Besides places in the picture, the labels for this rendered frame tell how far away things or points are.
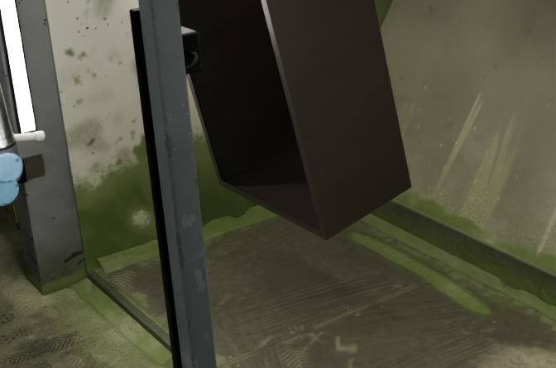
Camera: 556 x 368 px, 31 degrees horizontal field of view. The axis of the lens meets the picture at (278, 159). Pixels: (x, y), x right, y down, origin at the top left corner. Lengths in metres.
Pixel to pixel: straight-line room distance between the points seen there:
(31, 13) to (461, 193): 1.66
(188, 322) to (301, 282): 1.91
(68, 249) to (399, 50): 1.57
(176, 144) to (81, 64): 2.06
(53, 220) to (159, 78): 2.24
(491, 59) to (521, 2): 0.24
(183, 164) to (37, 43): 2.00
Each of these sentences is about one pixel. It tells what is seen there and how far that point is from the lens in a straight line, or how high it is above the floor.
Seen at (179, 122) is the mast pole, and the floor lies 1.25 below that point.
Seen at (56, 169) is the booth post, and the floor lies 0.48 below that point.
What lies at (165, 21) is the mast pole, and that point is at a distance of 1.61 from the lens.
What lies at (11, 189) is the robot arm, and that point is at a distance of 3.08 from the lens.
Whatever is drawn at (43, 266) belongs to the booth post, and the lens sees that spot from 3.88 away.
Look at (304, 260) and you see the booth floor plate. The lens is 3.85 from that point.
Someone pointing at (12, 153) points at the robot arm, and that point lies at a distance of 2.89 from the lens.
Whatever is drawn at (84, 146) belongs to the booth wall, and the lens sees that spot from 3.79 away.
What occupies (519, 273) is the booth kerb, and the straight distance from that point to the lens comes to 3.58.
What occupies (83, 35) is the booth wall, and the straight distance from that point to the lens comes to 3.69.
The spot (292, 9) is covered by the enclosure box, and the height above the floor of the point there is 1.17.
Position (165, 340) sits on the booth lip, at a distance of 3.44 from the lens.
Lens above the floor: 1.78
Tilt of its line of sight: 21 degrees down
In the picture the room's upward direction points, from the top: 4 degrees counter-clockwise
